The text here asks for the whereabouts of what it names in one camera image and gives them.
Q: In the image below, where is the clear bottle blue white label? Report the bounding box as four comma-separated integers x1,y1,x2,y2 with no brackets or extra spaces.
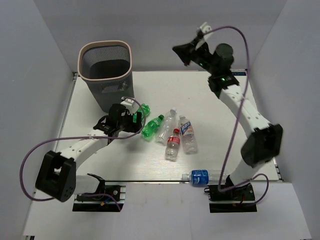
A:
178,115,198,154

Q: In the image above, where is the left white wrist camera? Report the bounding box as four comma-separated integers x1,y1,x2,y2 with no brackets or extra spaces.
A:
120,97,137,110

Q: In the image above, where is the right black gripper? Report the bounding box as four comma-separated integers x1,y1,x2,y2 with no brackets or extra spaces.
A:
171,37,217,76

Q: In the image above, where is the clear bottle with white cap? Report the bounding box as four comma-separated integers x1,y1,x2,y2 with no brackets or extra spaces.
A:
155,107,177,145

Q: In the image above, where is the purple cable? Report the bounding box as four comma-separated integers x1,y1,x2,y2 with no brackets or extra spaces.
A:
19,96,147,212
201,25,270,207

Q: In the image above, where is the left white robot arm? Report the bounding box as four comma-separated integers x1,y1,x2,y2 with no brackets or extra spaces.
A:
35,99,144,202

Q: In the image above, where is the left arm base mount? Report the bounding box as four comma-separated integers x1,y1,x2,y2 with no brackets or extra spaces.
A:
72,184,126,213

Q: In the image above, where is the clear bottle red label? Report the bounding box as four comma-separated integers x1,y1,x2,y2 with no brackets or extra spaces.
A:
165,128,181,161

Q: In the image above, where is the grey bin with beige rim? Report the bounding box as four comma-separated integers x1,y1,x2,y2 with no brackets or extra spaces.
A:
77,40,135,113

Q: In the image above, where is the green bottle with green cap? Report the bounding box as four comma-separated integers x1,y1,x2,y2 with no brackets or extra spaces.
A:
141,114,164,141

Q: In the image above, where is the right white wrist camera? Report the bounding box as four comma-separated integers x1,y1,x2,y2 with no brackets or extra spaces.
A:
195,22,213,50

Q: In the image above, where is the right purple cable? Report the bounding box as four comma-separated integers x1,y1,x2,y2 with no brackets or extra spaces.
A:
201,25,270,207

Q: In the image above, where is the green bottle bin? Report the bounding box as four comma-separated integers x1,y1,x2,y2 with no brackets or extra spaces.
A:
133,103,151,124

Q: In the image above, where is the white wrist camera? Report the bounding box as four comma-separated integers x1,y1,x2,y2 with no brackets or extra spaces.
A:
120,97,137,110
195,22,213,50

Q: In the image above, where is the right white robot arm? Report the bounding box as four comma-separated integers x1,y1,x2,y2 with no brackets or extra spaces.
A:
172,40,283,200

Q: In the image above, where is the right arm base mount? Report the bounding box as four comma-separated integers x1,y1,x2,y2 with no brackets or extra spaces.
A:
204,183,257,213

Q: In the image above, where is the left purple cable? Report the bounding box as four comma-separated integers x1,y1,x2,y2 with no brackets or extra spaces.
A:
19,96,147,212

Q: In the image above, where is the blue table corner label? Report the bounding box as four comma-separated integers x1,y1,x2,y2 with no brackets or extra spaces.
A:
231,71,247,76

